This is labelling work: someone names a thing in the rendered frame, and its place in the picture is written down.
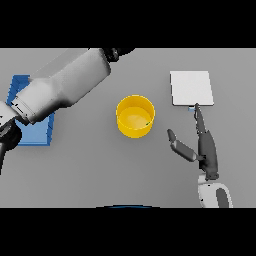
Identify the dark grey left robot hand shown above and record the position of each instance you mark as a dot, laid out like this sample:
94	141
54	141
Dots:
115	52

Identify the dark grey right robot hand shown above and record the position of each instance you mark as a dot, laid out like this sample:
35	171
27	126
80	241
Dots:
207	150

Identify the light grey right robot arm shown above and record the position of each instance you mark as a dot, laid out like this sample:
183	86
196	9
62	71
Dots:
209	195

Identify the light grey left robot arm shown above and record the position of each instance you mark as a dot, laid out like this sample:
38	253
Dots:
63	85

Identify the flat pale square scale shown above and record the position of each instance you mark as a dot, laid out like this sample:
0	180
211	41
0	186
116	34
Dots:
191	87

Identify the yellow bowl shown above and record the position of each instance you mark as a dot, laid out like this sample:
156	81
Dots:
135	116

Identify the blue tray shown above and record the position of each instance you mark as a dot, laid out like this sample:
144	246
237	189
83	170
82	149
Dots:
35	133

